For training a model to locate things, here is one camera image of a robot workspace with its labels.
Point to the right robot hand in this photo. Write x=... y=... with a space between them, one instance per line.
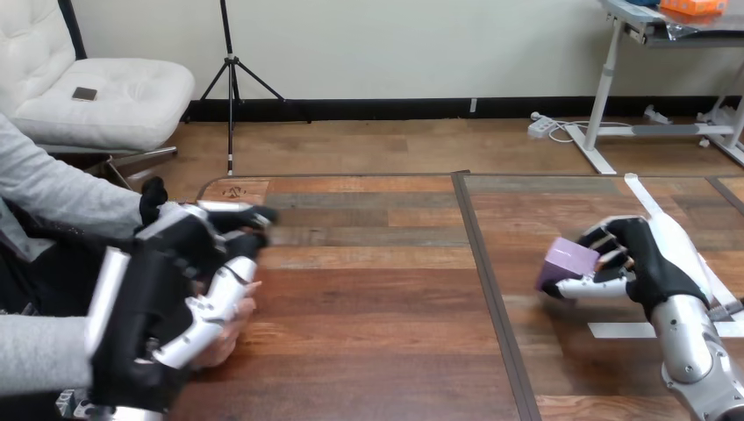
x=657 y=267

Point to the person's hand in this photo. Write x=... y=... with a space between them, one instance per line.
x=235 y=331

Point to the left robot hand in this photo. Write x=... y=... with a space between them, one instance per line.
x=145 y=302

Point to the purple block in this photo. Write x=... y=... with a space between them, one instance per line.
x=567 y=262

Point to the person's forearm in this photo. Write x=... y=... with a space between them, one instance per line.
x=40 y=354
x=64 y=186

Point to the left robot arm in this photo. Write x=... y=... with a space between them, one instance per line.
x=139 y=416

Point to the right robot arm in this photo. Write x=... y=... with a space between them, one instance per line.
x=689 y=348

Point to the person's body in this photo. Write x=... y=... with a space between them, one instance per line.
x=40 y=279

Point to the white power strip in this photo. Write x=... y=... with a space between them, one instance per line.
x=540 y=125

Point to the white desk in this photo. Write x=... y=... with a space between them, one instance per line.
x=604 y=87

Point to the white cushioned chair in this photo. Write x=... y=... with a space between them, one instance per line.
x=122 y=99

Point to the dark phone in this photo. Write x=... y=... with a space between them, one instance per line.
x=84 y=93

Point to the black tripod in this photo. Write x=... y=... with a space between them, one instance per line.
x=232 y=75

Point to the orange thing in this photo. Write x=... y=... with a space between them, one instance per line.
x=694 y=6

